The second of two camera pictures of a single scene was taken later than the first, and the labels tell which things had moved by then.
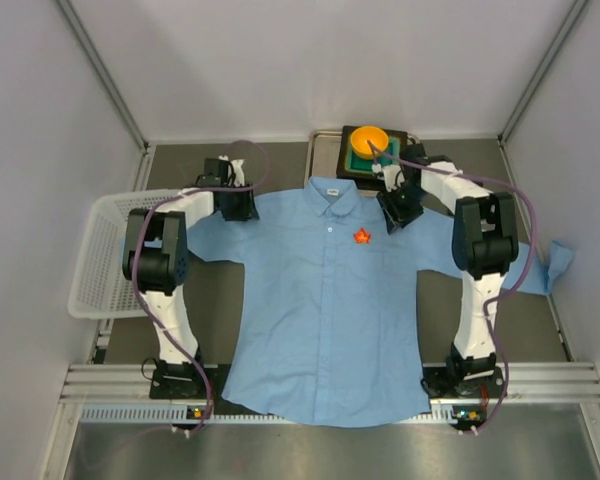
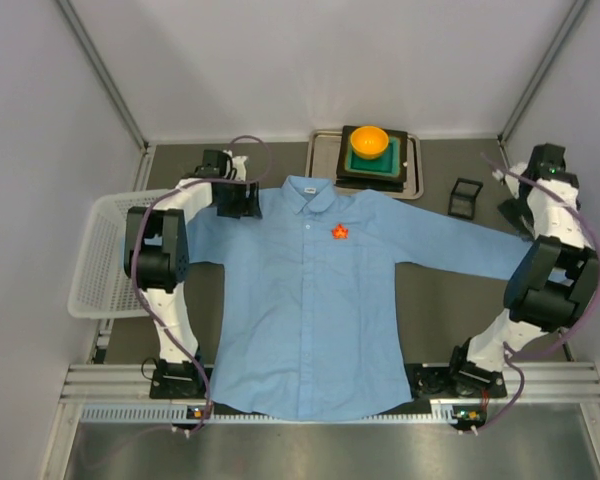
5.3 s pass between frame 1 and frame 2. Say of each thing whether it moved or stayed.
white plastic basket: stayed
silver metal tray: stayed
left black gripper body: stayed
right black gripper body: moved
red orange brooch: moved
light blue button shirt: moved
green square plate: stayed
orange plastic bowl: stayed
